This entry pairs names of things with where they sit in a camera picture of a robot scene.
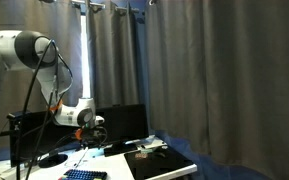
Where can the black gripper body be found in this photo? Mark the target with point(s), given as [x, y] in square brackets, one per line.
[92, 136]

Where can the black keyboard with coloured keys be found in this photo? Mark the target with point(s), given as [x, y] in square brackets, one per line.
[84, 174]

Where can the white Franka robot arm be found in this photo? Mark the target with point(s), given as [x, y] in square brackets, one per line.
[0, 46]

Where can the black computer monitor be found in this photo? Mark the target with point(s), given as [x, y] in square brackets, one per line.
[127, 121]

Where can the black monitor stand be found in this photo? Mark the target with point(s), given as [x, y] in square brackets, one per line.
[117, 149]

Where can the red checkered card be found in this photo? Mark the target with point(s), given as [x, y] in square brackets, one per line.
[140, 155]

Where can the green white packet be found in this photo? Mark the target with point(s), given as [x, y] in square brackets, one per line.
[146, 152]

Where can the large black monitor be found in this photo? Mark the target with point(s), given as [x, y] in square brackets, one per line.
[30, 140]

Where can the black desk mat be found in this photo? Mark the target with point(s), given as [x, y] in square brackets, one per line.
[164, 165]

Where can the dark fabric curtain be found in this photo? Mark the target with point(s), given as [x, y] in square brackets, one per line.
[114, 56]
[64, 26]
[224, 76]

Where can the metal curtain rod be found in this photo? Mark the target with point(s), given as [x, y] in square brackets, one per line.
[95, 4]

